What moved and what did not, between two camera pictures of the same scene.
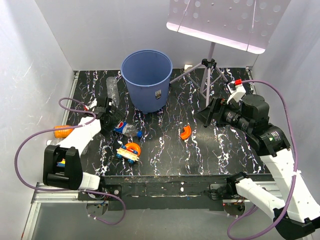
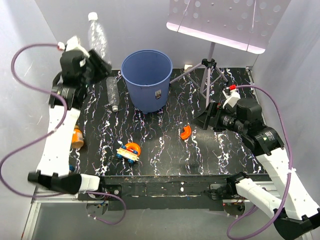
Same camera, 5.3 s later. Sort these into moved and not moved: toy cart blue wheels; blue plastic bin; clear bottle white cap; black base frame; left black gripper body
Moved: left black gripper body
Not moved: clear bottle white cap; toy cart blue wheels; blue plastic bin; black base frame
